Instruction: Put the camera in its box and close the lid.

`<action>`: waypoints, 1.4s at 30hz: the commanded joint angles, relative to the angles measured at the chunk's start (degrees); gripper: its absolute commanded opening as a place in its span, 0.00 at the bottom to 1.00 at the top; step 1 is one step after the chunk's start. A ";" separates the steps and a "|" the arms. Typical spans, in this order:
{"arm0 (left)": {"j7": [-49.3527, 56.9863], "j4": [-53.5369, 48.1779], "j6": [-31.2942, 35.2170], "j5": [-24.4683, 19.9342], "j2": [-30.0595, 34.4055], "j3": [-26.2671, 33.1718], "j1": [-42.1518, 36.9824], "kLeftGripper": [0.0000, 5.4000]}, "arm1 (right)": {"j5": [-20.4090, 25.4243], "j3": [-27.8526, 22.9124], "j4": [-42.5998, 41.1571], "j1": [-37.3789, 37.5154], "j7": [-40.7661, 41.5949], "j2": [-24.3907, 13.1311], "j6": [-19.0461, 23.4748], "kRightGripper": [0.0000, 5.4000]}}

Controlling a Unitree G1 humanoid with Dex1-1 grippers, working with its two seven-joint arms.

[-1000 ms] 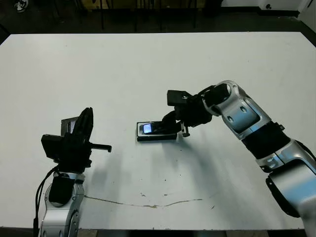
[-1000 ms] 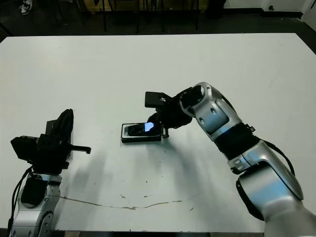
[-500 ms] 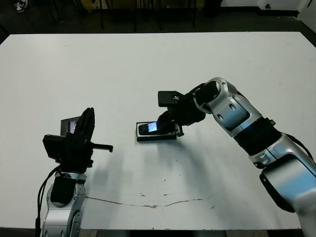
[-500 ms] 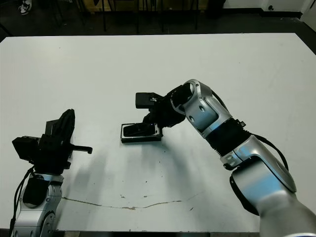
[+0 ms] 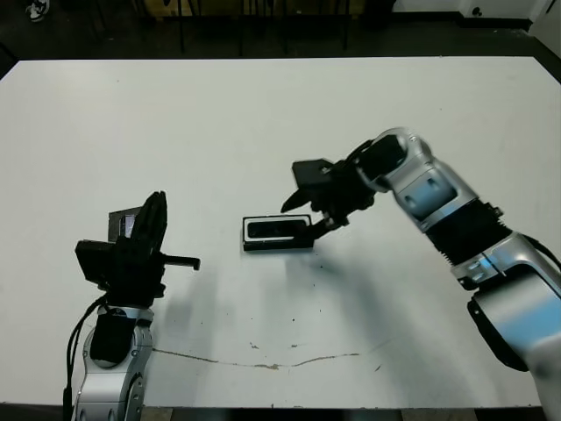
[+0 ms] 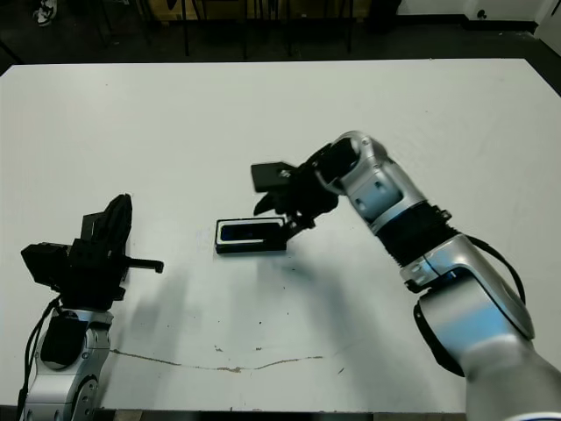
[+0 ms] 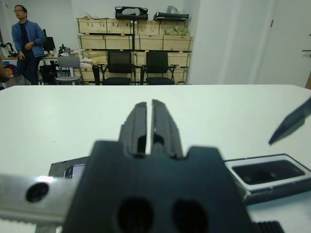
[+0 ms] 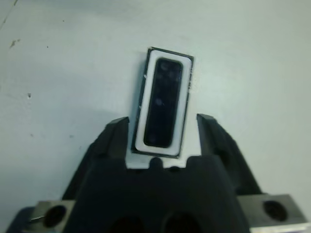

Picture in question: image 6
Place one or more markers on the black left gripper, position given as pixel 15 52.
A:
pixel 94 280

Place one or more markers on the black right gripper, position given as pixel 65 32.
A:
pixel 307 193

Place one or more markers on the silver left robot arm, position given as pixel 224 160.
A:
pixel 57 386

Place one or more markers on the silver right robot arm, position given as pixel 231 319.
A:
pixel 482 307

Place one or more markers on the black box with white insert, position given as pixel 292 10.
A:
pixel 250 249

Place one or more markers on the black metal chair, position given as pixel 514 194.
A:
pixel 186 35

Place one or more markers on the white sneaker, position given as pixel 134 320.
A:
pixel 44 15

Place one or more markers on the black bin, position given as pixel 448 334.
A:
pixel 385 6

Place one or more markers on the white cabinet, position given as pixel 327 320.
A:
pixel 548 24

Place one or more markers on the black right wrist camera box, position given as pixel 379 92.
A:
pixel 267 175

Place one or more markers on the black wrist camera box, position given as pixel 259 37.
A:
pixel 267 175
pixel 46 263

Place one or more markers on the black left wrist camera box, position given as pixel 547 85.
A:
pixel 46 263

